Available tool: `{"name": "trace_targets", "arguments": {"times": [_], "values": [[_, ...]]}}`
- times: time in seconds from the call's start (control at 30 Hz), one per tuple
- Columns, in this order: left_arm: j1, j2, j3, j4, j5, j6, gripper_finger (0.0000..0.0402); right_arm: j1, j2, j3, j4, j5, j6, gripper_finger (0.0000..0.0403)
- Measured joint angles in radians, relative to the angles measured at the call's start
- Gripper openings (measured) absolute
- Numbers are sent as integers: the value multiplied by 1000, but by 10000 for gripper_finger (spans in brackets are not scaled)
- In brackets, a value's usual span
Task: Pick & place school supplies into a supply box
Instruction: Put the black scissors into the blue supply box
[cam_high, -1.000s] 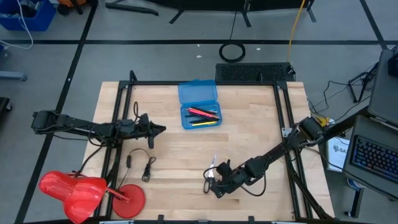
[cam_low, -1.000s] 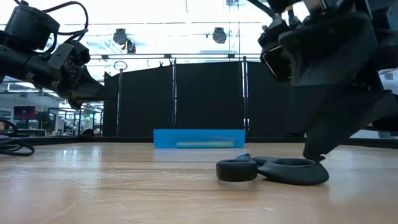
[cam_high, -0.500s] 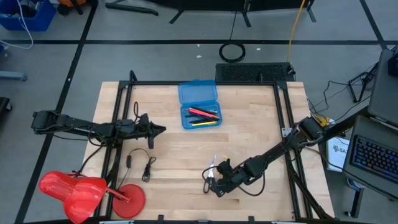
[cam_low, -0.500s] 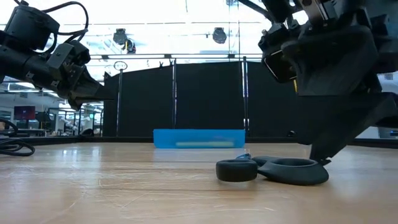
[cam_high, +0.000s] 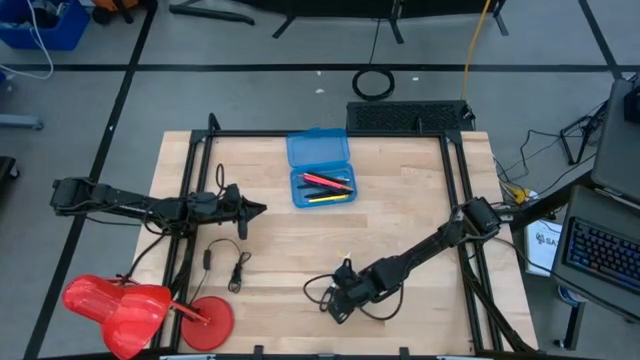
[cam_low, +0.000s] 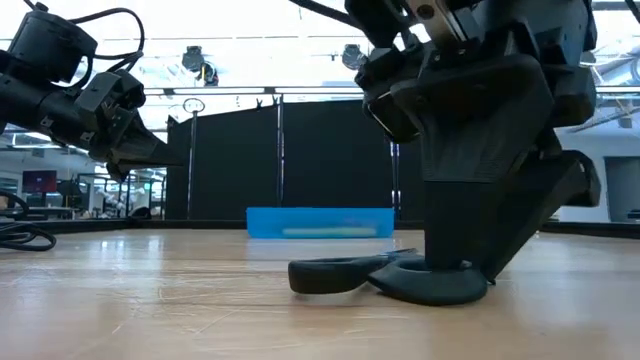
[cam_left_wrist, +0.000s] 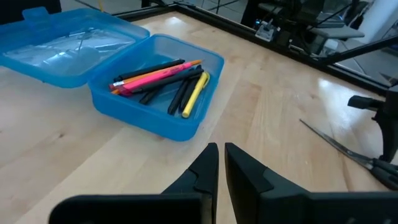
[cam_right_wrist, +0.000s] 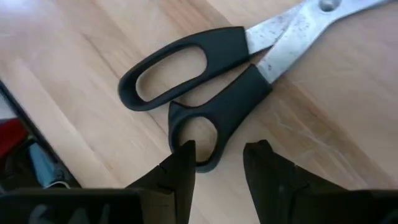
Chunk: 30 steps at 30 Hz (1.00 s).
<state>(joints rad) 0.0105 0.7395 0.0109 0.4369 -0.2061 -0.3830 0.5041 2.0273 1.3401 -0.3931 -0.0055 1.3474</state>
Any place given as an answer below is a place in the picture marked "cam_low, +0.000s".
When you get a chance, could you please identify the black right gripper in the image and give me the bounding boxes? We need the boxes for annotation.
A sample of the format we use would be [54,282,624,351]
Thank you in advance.
[394,0,601,282]

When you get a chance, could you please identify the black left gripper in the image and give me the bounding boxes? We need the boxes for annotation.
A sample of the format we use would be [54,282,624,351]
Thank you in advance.
[74,74,184,184]

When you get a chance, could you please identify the black-handled scissors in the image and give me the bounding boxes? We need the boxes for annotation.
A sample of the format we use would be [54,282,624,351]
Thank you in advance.
[287,248,490,307]

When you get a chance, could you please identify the blue plastic supply box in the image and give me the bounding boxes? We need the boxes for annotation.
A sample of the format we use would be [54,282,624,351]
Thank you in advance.
[245,207,396,240]

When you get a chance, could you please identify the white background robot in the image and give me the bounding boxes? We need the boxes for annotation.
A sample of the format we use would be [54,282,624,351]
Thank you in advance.
[94,184,151,217]

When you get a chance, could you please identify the black room divider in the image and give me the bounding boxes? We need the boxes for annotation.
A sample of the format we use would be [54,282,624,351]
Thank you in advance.
[166,93,426,223]

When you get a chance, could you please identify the black ceiling spotlight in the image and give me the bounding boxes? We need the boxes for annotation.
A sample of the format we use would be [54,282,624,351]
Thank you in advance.
[181,44,207,72]
[341,43,370,72]

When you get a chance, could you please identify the dark red monitor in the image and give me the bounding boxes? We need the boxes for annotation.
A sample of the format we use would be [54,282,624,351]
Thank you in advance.
[21,169,59,195]

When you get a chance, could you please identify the grey door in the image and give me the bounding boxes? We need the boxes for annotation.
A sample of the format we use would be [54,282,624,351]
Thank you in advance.
[603,155,640,224]

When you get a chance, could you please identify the ring-topped stand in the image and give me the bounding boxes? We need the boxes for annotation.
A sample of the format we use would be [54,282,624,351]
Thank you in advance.
[182,97,207,222]

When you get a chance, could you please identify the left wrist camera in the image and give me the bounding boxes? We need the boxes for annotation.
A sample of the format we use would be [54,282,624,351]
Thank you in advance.
[99,69,147,114]

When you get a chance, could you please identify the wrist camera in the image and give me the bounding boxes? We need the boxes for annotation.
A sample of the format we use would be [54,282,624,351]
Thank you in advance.
[355,45,426,145]
[99,69,147,114]

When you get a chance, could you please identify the black aluminium table frame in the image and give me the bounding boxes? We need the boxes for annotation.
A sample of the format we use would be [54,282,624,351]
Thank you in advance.
[29,215,640,240]

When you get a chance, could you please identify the grey ceiling rail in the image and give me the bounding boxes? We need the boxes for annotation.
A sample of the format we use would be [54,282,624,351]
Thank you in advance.
[142,84,640,97]

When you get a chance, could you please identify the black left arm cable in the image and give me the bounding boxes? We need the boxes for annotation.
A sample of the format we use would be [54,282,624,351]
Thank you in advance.
[22,0,146,76]

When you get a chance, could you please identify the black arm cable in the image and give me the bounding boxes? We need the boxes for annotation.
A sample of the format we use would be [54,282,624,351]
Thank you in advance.
[22,0,146,76]
[287,0,362,30]

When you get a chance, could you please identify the black lamp cable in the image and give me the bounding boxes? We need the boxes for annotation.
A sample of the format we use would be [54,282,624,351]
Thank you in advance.
[0,189,58,253]

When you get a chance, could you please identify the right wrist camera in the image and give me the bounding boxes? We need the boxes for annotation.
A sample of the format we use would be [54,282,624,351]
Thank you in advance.
[355,45,426,145]

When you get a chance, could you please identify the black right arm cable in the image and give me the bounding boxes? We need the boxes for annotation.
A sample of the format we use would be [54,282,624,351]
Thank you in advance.
[287,0,362,30]

